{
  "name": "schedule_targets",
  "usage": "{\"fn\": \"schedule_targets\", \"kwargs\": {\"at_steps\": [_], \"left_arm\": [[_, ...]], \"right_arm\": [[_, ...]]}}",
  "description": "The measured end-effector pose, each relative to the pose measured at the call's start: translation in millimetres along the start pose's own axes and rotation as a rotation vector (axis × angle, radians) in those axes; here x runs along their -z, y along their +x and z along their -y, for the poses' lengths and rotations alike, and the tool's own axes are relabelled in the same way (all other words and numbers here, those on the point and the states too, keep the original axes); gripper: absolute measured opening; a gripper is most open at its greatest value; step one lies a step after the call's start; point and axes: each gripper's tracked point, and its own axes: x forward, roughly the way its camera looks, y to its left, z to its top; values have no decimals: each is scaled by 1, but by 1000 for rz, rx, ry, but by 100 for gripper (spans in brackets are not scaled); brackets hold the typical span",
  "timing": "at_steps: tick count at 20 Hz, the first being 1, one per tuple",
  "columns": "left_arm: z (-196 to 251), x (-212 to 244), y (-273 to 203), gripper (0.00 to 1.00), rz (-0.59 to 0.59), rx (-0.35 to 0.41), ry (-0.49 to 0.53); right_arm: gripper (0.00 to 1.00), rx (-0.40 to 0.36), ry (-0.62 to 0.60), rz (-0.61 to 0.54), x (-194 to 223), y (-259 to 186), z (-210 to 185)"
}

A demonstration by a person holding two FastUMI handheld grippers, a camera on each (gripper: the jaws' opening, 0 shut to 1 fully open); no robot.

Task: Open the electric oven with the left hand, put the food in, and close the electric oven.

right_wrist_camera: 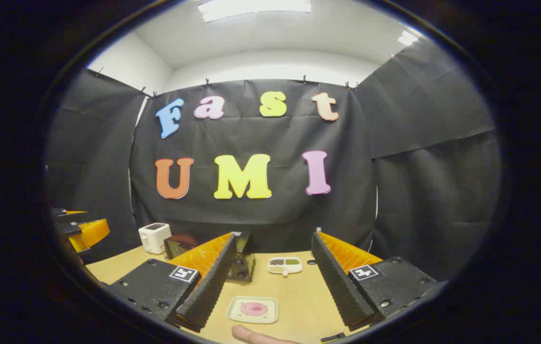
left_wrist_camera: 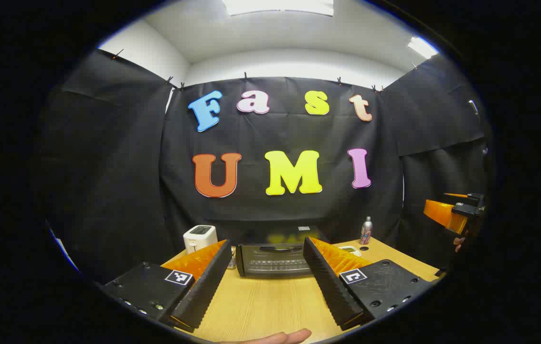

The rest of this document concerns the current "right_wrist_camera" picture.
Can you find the white square plate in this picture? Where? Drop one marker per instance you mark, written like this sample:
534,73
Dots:
237,317

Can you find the white toaster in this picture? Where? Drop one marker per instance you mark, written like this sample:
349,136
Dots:
154,239

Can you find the black electric oven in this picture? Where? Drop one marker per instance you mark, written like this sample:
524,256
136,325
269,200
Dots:
242,267

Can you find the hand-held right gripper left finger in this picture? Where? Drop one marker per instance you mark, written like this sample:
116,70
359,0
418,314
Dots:
208,291

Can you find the white divided grain dish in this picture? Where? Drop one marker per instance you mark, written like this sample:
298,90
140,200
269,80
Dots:
277,269

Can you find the black backdrop cloth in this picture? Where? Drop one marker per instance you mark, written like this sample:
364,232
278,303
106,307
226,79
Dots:
251,134

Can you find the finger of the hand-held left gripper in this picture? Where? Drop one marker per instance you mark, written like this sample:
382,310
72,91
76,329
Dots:
62,210
91,234

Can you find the pink ham slice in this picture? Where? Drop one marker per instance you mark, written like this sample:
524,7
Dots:
253,309

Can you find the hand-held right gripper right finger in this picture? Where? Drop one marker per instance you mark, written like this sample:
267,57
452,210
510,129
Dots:
342,291

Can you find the ceiling light panel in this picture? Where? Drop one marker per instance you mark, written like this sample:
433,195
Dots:
408,38

